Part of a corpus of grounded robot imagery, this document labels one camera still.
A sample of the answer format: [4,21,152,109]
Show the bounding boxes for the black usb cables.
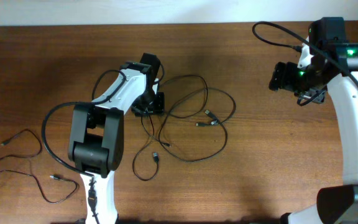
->
[132,74,237,182]

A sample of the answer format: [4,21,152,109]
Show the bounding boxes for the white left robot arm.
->
[68,53,164,223]

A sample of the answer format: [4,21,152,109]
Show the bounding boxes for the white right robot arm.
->
[269,17,358,223]

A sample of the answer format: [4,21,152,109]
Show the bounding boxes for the separated black usb cable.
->
[0,128,80,204]

